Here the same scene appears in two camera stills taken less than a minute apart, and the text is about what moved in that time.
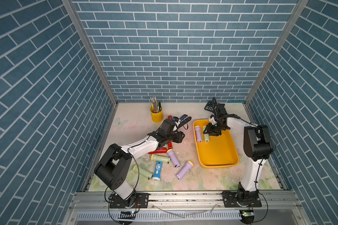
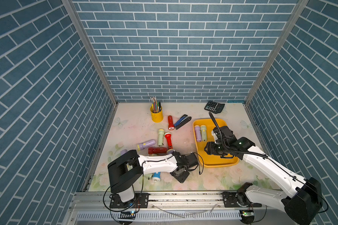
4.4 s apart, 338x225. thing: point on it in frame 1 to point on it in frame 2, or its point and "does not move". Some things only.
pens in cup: x=156 y=106 does not move
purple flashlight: x=198 y=133 does not move
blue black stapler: x=183 y=119 does not move
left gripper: x=179 y=137 to x=181 y=180
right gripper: x=209 y=131 to x=209 y=148
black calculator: x=211 y=106 does not move
